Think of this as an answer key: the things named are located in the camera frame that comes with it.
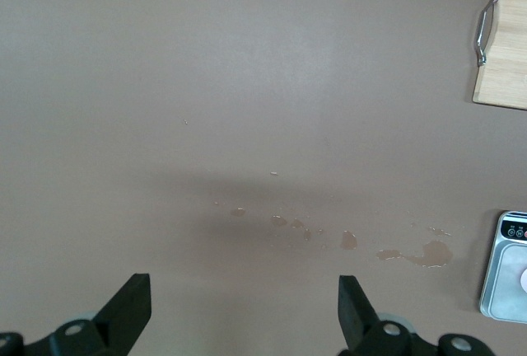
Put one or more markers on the wooden cutting board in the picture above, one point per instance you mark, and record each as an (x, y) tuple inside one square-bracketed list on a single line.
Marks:
[(510, 43)]

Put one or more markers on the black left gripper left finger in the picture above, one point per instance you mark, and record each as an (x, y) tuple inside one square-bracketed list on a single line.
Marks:
[(119, 323)]

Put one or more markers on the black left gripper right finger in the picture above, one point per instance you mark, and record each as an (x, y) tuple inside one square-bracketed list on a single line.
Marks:
[(362, 331)]

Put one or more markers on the brown liquid spill puddle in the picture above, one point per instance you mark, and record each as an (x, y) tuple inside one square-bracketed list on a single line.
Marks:
[(436, 251)]

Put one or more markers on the silver digital kitchen scale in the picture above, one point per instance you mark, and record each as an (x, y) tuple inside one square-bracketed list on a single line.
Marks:
[(504, 290)]

